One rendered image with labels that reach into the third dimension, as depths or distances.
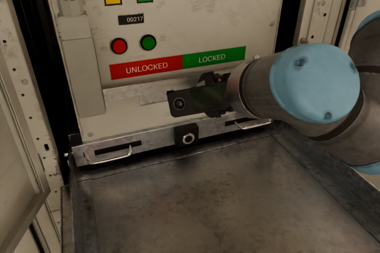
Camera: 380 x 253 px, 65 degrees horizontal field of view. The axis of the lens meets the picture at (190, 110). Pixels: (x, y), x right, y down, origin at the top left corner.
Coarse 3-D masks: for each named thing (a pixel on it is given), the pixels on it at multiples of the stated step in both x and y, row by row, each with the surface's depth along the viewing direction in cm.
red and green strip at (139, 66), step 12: (240, 48) 71; (144, 60) 64; (156, 60) 64; (168, 60) 66; (180, 60) 67; (192, 60) 68; (204, 60) 69; (216, 60) 70; (228, 60) 71; (120, 72) 63; (132, 72) 64; (144, 72) 65; (156, 72) 66
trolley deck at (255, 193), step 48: (240, 144) 80; (96, 192) 66; (144, 192) 66; (192, 192) 66; (240, 192) 66; (288, 192) 66; (144, 240) 56; (192, 240) 56; (240, 240) 56; (288, 240) 56; (336, 240) 56
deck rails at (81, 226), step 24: (288, 144) 79; (312, 144) 72; (312, 168) 71; (336, 168) 66; (72, 192) 58; (336, 192) 65; (360, 192) 61; (72, 216) 52; (360, 216) 60; (72, 240) 48; (96, 240) 55
